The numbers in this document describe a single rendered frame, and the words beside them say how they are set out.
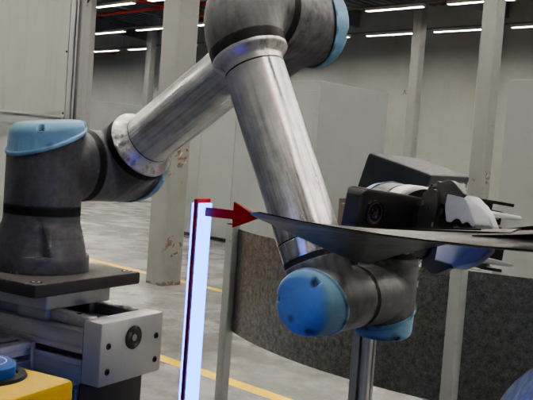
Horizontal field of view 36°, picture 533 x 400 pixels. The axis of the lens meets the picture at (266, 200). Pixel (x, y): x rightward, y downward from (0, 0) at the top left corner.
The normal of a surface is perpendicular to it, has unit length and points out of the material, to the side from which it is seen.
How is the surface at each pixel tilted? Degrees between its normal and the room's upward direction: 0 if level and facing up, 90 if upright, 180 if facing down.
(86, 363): 90
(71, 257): 72
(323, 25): 103
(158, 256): 90
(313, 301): 90
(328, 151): 90
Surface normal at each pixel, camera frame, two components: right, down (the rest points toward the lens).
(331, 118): 0.73, 0.09
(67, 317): -0.51, 0.00
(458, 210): -0.97, -0.17
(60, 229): 0.69, -0.22
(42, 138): 0.16, 0.02
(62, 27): 0.89, 0.09
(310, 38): 0.61, 0.61
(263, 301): -0.84, -0.04
